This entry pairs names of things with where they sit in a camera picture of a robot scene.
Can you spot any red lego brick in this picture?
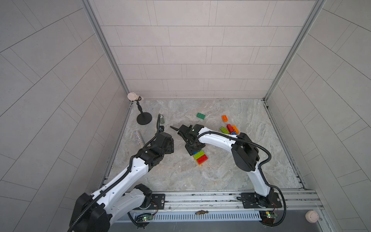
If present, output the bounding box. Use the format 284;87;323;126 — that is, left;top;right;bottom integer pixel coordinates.
227;124;235;134
196;155;208;164

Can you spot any right circuit board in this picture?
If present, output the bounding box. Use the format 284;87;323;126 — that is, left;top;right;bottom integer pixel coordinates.
259;211;278;225

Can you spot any left circuit board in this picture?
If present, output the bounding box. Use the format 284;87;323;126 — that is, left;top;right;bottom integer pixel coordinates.
135;213;154;223

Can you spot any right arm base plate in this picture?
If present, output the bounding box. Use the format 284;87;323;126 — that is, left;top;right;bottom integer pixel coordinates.
236;192;283;209

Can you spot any green camouflage can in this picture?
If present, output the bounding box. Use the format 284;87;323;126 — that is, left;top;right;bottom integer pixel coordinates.
160;115;165;125

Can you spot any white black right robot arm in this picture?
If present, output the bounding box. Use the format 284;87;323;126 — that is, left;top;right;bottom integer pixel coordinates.
170;124;278;208

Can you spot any beige round knob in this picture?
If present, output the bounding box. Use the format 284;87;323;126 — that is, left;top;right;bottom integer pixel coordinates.
305;210;319;223

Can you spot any circuit board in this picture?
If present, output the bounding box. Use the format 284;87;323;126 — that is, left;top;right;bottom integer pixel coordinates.
135;213;154;223
259;211;278;225

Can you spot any long orange lego brick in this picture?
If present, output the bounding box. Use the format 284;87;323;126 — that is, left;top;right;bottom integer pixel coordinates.
232;125;240;134

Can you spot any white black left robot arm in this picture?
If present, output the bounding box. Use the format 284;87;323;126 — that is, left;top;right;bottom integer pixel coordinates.
68;132;174;232

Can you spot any metal corner frame post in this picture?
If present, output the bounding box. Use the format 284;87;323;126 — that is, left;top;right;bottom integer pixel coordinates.
263;0;326;103

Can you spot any glitter silver microphone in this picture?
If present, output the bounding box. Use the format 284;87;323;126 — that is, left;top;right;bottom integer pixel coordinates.
133;130;145;149

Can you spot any left metal corner post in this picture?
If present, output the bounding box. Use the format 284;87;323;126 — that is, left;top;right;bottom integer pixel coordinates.
81;0;129;94

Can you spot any lime green lego brick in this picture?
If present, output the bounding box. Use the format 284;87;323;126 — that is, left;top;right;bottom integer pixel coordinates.
220;127;230;134
193;150;205;160

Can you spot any dark green lego brick far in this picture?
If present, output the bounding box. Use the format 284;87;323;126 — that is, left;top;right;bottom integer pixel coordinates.
196;113;206;120

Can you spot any brass fitting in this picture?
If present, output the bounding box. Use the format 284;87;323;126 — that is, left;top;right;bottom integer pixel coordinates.
195;210;209;215

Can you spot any black microphone stand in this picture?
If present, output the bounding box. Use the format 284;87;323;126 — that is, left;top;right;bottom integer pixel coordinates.
127;92;152;125

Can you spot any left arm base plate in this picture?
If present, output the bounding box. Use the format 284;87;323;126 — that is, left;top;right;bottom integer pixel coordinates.
135;194;166;210

